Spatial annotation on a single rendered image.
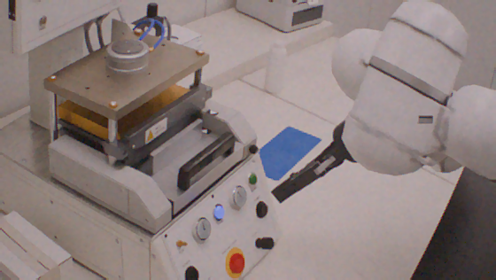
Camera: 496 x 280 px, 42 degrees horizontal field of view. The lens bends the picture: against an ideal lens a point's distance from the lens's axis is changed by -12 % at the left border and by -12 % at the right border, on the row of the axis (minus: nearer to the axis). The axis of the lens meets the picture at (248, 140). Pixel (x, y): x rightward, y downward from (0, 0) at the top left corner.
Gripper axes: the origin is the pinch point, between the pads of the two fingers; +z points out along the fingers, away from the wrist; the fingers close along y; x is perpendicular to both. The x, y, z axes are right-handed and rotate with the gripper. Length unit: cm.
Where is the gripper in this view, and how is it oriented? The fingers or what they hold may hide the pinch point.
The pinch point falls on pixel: (288, 187)
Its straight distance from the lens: 133.4
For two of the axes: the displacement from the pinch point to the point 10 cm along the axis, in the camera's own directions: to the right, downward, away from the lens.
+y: -5.2, 4.1, -7.5
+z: -5.8, 4.8, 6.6
